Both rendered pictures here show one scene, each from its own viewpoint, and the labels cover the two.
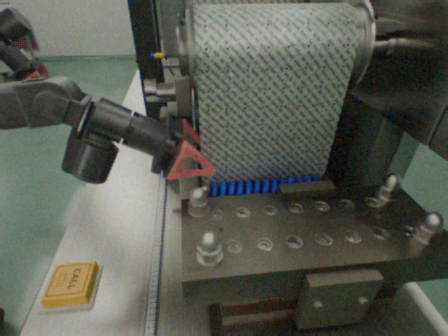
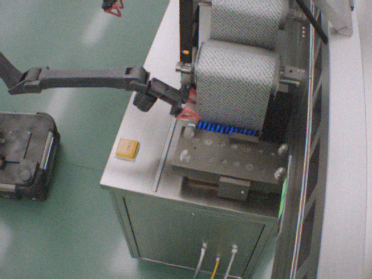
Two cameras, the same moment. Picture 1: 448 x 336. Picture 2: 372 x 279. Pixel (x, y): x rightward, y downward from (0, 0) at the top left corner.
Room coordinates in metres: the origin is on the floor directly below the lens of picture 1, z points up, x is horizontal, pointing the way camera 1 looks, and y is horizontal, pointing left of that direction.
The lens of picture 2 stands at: (-0.49, -0.24, 2.30)
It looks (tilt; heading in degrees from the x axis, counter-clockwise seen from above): 56 degrees down; 19
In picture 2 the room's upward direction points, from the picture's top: straight up
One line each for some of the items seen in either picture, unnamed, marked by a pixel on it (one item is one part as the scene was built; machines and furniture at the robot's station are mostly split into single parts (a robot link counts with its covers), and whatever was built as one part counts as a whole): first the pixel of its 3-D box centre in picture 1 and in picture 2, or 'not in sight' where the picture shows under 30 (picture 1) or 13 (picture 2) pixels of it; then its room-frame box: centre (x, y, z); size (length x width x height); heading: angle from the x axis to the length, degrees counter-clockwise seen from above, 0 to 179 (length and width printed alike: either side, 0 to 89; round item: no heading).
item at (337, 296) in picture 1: (335, 301); (233, 189); (0.23, -0.16, 0.97); 0.10 x 0.03 x 0.11; 97
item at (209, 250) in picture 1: (209, 244); (185, 154); (0.25, 0.02, 1.05); 0.04 x 0.04 x 0.04
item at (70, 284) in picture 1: (71, 283); (127, 148); (0.29, 0.26, 0.91); 0.07 x 0.07 x 0.02; 7
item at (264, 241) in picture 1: (305, 235); (234, 160); (0.32, -0.14, 1.00); 0.40 x 0.16 x 0.06; 97
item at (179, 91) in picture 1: (178, 149); (189, 92); (0.51, 0.09, 1.05); 0.06 x 0.05 x 0.31; 97
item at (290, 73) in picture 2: (377, 23); (292, 73); (0.51, -0.25, 1.28); 0.06 x 0.05 x 0.02; 97
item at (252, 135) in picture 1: (267, 141); (230, 110); (0.43, -0.08, 1.11); 0.23 x 0.01 x 0.18; 97
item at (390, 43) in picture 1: (367, 45); (288, 80); (0.51, -0.25, 1.25); 0.07 x 0.04 x 0.04; 97
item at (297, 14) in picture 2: not in sight; (295, 13); (0.76, -0.22, 1.34); 0.07 x 0.07 x 0.07; 7
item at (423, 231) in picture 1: (431, 225); (281, 172); (0.29, -0.30, 1.05); 0.04 x 0.04 x 0.04
